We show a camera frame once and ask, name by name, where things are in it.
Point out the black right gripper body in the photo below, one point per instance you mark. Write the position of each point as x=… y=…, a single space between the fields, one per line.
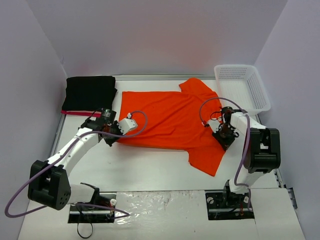
x=223 y=139

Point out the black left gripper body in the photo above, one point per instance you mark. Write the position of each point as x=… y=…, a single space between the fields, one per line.
x=110 y=139

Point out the orange t shirt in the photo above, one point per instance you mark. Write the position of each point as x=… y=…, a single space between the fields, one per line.
x=173 y=120

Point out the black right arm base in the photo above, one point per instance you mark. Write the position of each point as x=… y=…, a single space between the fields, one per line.
x=222 y=208

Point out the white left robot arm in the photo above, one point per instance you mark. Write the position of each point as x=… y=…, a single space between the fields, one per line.
x=49 y=183

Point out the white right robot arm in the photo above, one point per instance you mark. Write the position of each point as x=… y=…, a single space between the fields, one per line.
x=261 y=152

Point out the black folded t shirt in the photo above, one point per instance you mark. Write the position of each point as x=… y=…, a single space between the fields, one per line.
x=89 y=93

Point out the white plastic basket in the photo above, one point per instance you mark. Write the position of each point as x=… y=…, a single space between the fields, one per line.
x=243 y=85

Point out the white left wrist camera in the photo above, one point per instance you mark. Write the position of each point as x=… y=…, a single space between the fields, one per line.
x=126 y=125

